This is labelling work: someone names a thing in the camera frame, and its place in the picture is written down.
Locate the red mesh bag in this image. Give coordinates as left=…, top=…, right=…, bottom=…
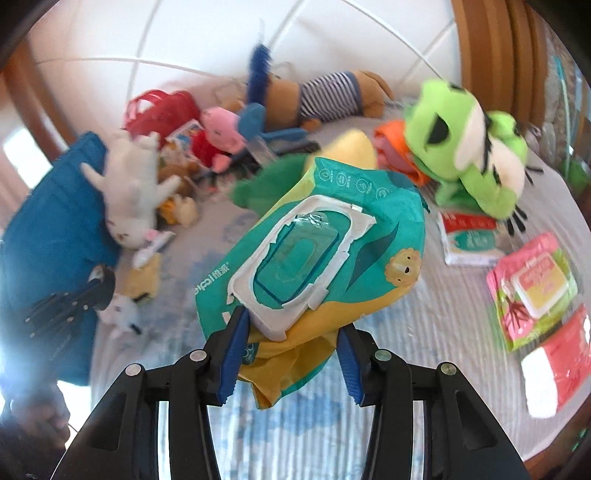
left=122, top=89, right=201, bottom=139

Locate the small red green tissue pack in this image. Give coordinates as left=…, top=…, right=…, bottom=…
left=436, top=210, right=509, bottom=267

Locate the small white rabbit plush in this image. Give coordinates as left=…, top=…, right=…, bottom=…
left=99, top=293, right=144, bottom=337

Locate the striped cloth covered desktop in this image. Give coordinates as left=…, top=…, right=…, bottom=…
left=88, top=97, right=591, bottom=480

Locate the green yellow parrot plush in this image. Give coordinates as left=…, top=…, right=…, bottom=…
left=231, top=128, right=377, bottom=217

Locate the teal mop handle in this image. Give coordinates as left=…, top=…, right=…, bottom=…
left=551, top=55, right=574, bottom=162

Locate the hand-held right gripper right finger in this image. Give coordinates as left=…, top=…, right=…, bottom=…
left=336, top=323, right=532, bottom=480

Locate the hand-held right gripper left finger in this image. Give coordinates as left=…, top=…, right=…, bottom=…
left=51, top=307, right=252, bottom=480

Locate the red white tissue pack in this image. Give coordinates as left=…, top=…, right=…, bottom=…
left=521, top=307, right=591, bottom=420

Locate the pink pig plush red dress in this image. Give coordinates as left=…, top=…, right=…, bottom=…
left=189, top=106, right=247, bottom=174

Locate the orange plush toy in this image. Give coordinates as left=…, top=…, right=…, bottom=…
left=373, top=119, right=419, bottom=185

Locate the small cream duck plush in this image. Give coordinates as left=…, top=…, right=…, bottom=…
left=159, top=194, right=200, bottom=227

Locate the large white rabbit plush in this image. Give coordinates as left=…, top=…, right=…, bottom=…
left=81, top=131, right=183, bottom=250

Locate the green frog plush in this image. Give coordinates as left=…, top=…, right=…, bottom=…
left=404, top=79, right=543, bottom=234

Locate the yellow plush toy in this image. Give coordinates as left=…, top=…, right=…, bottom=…
left=122, top=254, right=162, bottom=305

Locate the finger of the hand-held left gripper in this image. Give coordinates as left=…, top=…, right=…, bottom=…
left=25, top=267, right=116, bottom=340

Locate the colourful printed box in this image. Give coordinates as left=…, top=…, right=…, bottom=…
left=164, top=119, right=206, bottom=160

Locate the brown dog plush striped shirt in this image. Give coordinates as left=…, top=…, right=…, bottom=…
left=240, top=69, right=395, bottom=132

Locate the wooden frame post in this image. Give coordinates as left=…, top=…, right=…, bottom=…
left=450, top=0, right=548, bottom=125
left=4, top=46, right=65, bottom=162

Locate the teal wet wipes pack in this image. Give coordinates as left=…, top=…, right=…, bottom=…
left=194, top=157, right=430, bottom=409

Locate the pink green wet wipes pack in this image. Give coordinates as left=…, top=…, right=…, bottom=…
left=486, top=232, right=579, bottom=354

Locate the small white pink toy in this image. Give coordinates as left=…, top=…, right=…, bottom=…
left=133, top=229, right=176, bottom=268

